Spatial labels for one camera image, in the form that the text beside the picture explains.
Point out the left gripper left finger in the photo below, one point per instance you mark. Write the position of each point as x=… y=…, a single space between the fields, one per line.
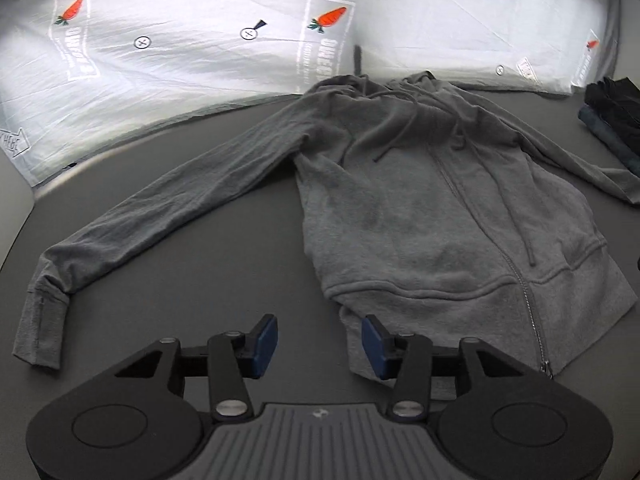
x=232 y=358

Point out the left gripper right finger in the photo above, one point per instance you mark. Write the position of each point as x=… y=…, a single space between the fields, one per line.
x=407 y=361

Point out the grey zip hoodie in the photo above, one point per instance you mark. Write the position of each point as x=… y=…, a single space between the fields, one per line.
x=424 y=204

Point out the black folded garment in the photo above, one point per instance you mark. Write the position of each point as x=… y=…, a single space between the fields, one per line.
x=617 y=103

